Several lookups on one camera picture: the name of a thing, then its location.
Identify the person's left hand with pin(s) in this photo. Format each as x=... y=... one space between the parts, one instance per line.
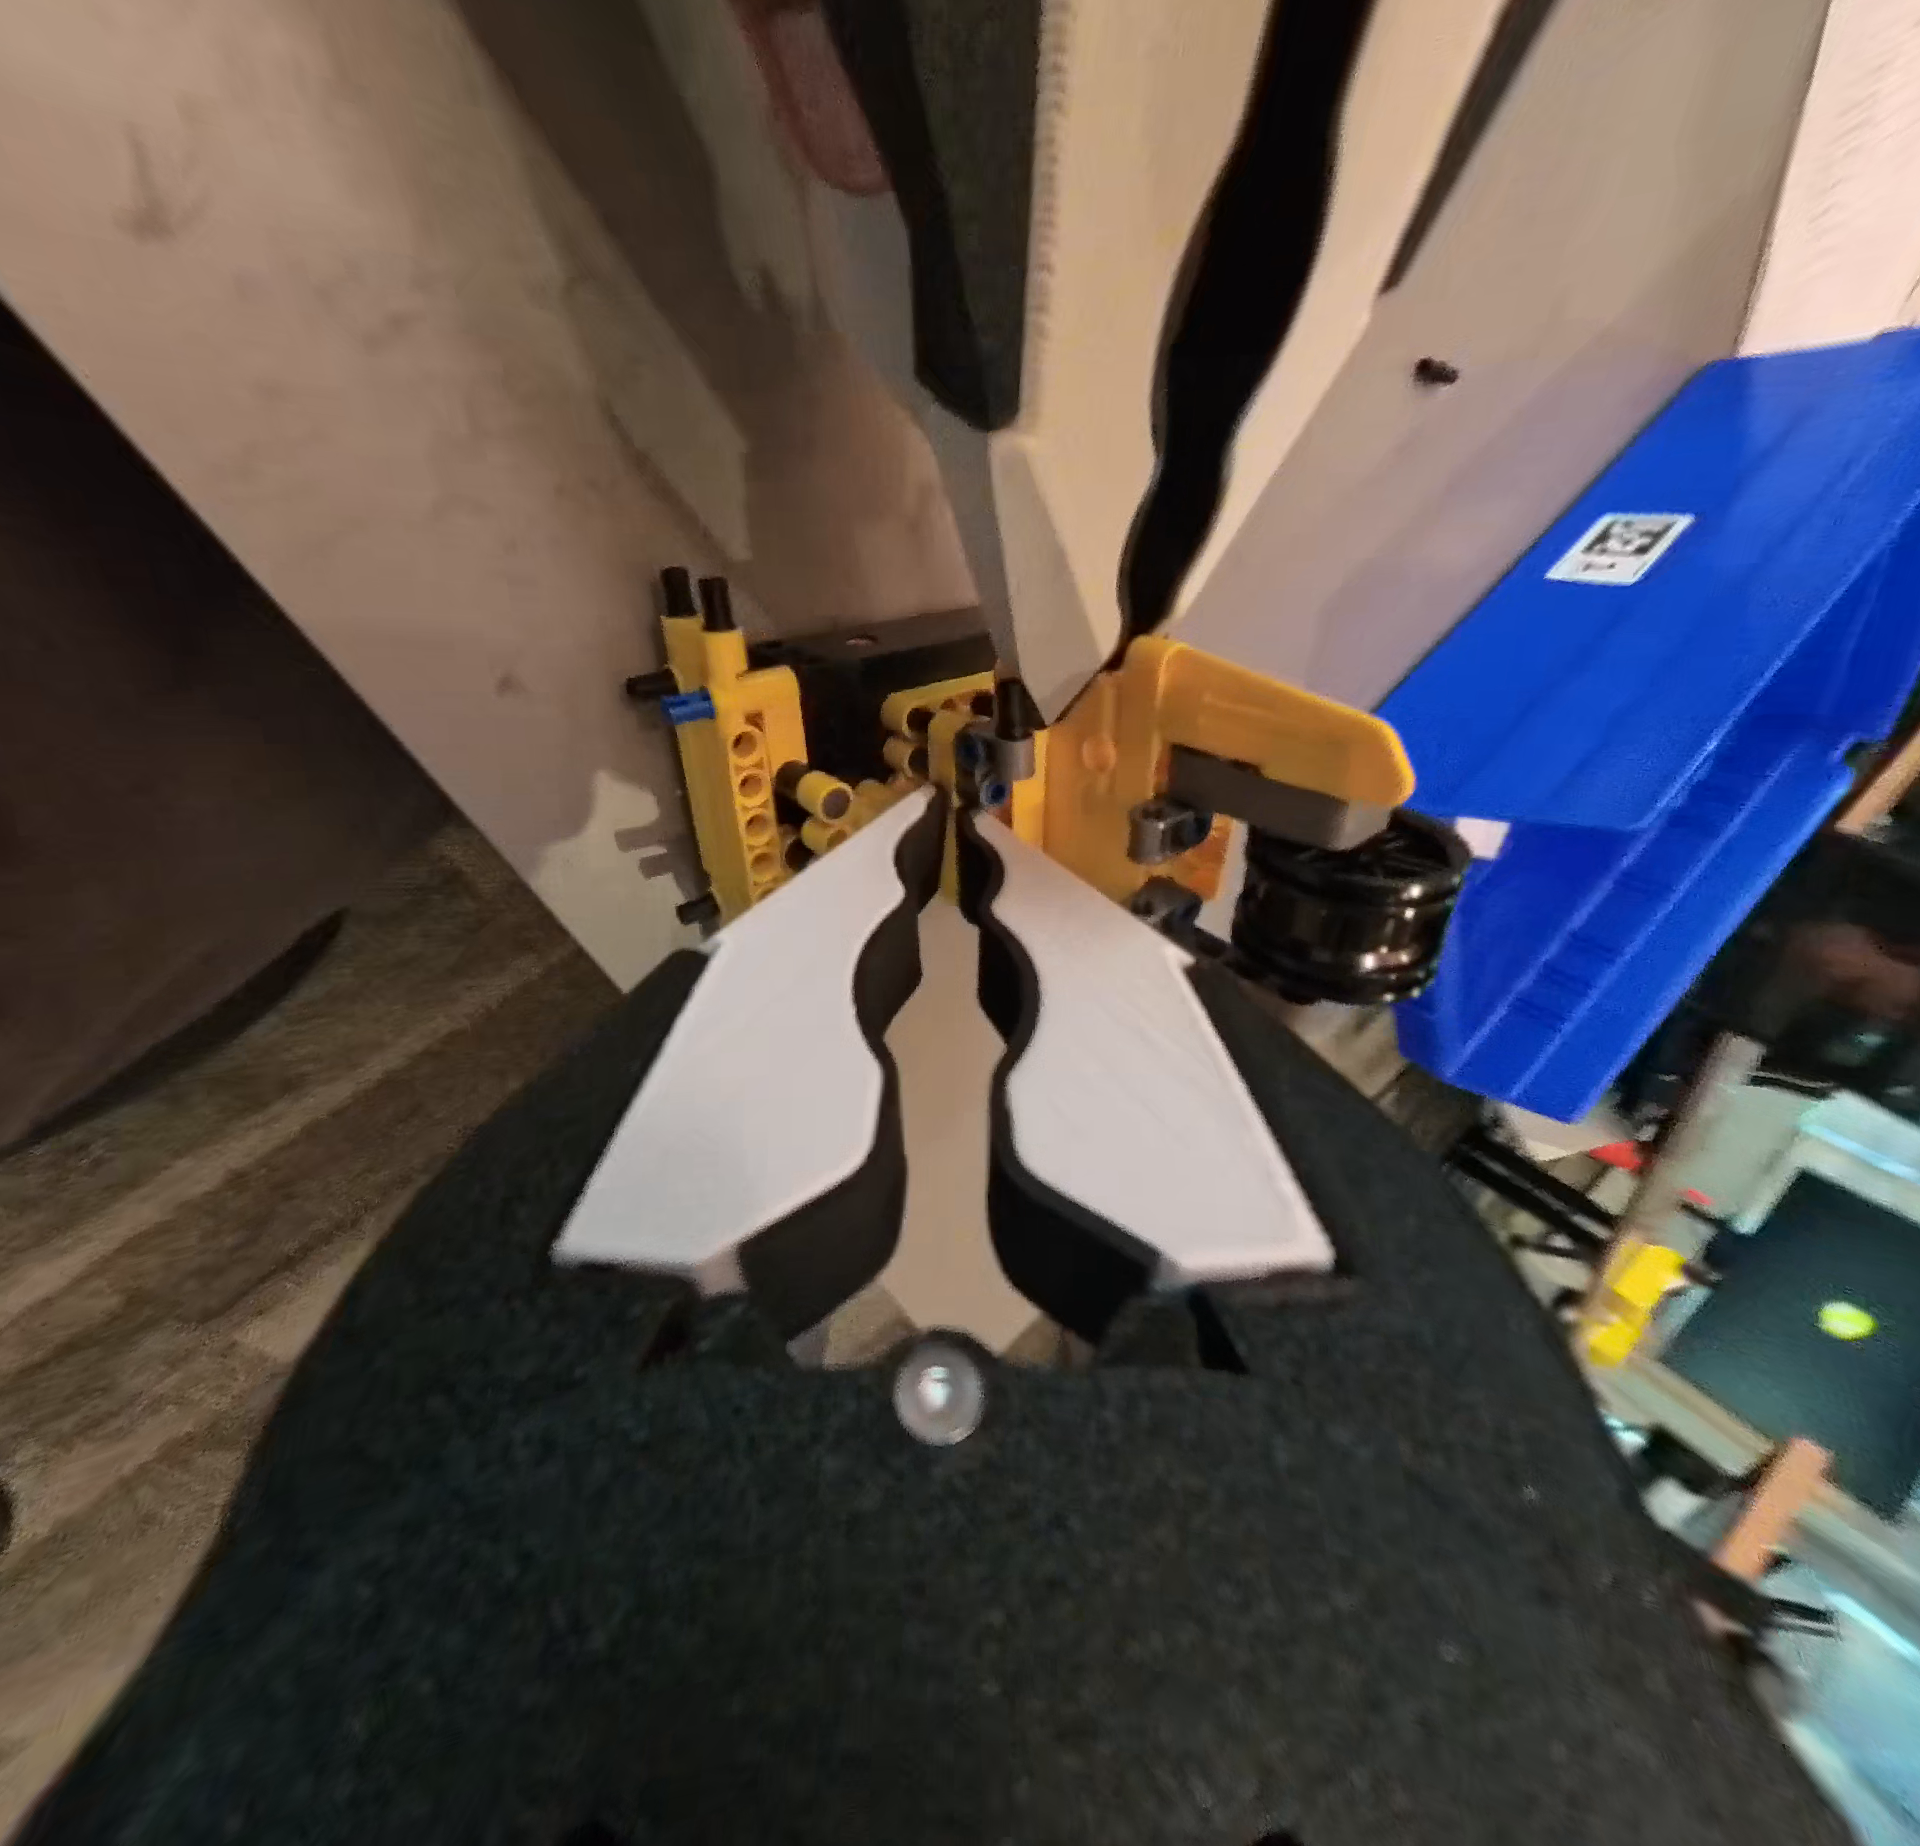
x=810 y=76

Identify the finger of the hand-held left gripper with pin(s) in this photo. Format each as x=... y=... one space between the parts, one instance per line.
x=1095 y=227
x=1396 y=121

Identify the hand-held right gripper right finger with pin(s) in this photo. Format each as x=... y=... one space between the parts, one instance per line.
x=1155 y=1111

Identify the black yellow toy brick base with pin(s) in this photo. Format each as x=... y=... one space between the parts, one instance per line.
x=750 y=767

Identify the black toy wheel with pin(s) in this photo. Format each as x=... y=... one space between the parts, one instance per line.
x=1351 y=917

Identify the nested blue plastic bins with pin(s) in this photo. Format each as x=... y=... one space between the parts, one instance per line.
x=1651 y=767

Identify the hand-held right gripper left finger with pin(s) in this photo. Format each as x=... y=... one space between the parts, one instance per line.
x=750 y=1096

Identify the white printed tag sticker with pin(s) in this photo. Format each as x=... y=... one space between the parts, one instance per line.
x=1621 y=550

